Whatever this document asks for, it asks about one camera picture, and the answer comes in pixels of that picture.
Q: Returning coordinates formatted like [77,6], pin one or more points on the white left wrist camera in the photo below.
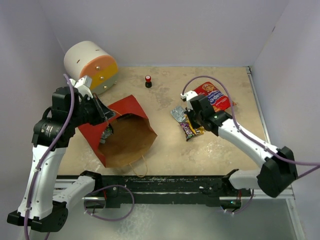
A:
[82,85]

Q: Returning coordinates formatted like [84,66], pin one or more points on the yellow m&m packet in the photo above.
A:
[198,131]

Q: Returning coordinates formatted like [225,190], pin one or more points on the red candy bag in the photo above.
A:
[218,100]

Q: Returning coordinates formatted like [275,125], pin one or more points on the red paper bag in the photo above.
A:
[125,139]

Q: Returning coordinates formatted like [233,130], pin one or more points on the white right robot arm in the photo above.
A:
[276,166]

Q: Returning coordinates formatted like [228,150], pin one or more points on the red black stamp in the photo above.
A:
[148,81]

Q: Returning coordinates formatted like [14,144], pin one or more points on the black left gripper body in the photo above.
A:
[87,112]

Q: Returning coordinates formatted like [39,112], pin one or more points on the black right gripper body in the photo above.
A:
[195,119]

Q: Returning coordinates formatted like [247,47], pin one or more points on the silver foil snack packet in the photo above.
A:
[178,113]

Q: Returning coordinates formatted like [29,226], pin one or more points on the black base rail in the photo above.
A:
[208,190]

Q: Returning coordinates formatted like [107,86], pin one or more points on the white cylindrical toy drum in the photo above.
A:
[88,59]

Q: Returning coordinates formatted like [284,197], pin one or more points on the purple m&m packet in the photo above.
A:
[188,130]

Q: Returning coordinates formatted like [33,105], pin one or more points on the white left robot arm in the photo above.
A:
[40,209]

